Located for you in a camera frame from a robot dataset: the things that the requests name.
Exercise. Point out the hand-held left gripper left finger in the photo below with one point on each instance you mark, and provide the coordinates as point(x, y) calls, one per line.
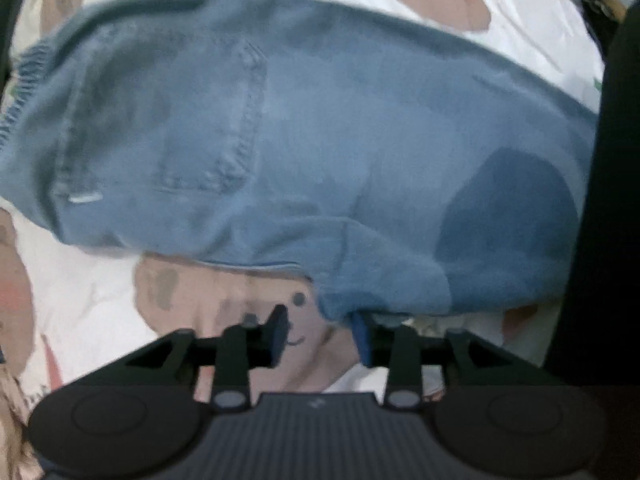
point(277, 332)

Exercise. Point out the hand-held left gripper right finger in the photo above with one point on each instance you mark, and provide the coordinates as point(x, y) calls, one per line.
point(361, 335)

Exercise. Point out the blue denim pants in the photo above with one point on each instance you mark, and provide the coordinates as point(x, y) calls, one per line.
point(300, 135)

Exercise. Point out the cream bear print blanket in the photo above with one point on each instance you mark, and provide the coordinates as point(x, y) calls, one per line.
point(90, 285)

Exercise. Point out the leopard print cloth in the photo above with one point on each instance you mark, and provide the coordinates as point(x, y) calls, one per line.
point(605, 10)

